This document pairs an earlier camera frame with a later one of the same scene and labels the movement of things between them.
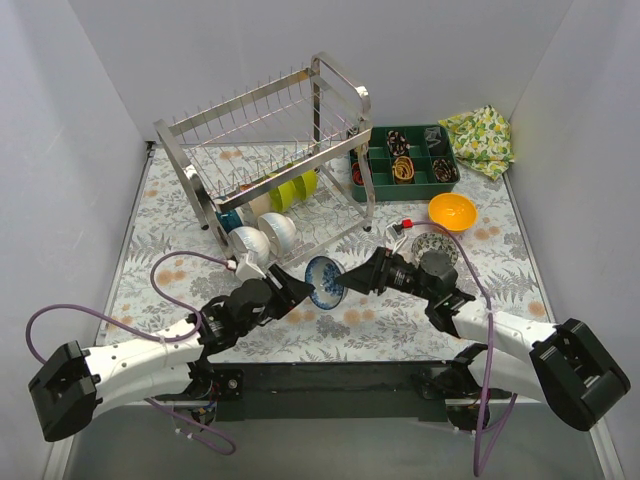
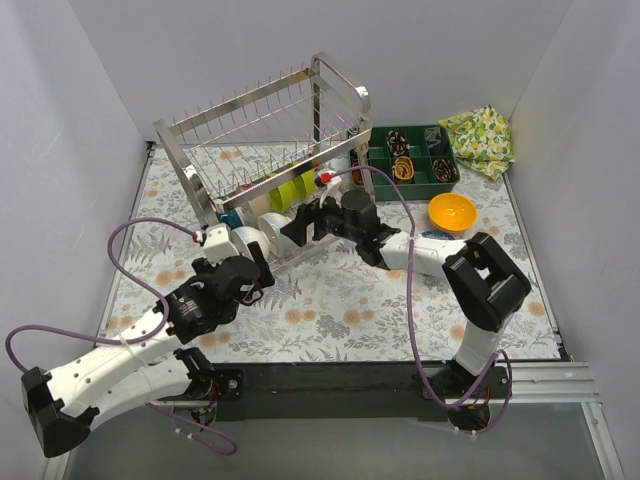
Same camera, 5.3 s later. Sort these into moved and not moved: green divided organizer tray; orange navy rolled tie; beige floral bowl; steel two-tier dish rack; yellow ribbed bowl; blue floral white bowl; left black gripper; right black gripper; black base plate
Moved: right black gripper; left black gripper; blue floral white bowl
Not moved: green divided organizer tray; steel two-tier dish rack; orange navy rolled tie; yellow ribbed bowl; beige floral bowl; black base plate
